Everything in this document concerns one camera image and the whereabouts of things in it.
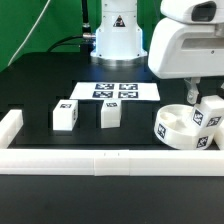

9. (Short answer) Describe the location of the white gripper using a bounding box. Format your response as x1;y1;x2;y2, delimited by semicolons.
148;0;224;104

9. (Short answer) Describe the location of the white round stool seat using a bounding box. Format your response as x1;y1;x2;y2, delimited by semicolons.
154;104;214;150

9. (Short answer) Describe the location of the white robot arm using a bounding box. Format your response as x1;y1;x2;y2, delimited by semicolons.
91;0;224;104

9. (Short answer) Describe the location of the white sheet with markers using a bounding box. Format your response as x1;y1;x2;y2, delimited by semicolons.
70;82;160;101

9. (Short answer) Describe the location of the white U-shaped fence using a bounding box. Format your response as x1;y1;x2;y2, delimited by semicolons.
0;109;224;176

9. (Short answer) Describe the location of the black cable with connector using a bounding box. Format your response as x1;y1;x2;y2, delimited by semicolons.
46;0;98;53

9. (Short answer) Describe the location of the white cable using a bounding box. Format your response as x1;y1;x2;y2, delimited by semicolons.
7;0;53;67

